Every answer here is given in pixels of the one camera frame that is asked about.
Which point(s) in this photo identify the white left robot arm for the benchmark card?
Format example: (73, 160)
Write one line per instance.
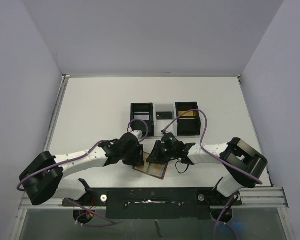
(46, 176)

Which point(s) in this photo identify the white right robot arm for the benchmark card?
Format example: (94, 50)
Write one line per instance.
(244, 164)

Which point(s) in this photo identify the gold card in tray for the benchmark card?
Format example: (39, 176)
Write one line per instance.
(187, 114)

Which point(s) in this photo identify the black white card sorting tray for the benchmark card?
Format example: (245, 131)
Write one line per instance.
(179, 126)

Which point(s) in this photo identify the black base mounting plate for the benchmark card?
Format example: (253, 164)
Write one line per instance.
(155, 203)

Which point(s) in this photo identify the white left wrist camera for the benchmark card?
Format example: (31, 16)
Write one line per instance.
(137, 133)

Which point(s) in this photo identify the silver card in tray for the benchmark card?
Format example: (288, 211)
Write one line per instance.
(144, 117)

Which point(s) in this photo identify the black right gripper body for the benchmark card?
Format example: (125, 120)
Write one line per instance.
(155, 153)

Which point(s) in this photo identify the brown leather card holder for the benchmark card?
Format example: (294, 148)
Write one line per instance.
(157, 171)

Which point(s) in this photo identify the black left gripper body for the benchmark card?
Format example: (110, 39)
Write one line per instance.
(132, 157)

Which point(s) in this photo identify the black card in tray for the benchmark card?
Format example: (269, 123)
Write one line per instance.
(164, 115)

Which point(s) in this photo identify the aluminium frame rail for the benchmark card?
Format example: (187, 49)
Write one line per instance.
(263, 197)

